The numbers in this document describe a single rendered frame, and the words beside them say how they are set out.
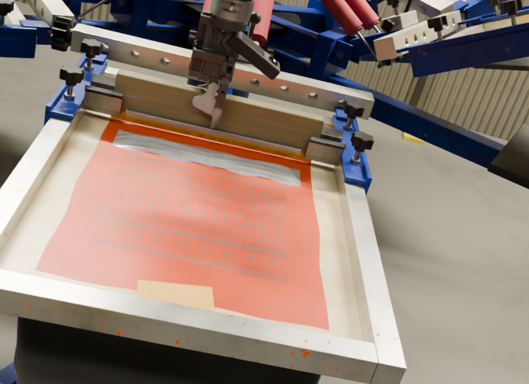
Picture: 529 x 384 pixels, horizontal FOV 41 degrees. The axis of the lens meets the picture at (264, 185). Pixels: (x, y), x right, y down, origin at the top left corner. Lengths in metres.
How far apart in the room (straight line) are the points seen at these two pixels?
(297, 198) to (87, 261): 0.44
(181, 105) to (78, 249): 0.44
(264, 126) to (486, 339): 1.73
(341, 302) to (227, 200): 0.29
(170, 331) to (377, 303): 0.31
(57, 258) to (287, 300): 0.33
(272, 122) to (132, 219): 0.39
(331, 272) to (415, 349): 1.57
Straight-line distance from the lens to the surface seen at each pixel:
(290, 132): 1.38
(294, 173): 1.37
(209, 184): 1.26
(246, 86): 1.60
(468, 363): 2.73
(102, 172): 1.23
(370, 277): 1.08
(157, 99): 1.37
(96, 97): 1.38
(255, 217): 1.20
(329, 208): 1.29
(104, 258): 1.03
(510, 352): 2.90
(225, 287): 1.02
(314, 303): 1.04
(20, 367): 1.12
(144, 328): 0.90
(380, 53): 1.70
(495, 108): 4.91
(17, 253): 1.02
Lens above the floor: 1.56
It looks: 28 degrees down
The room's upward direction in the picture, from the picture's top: 16 degrees clockwise
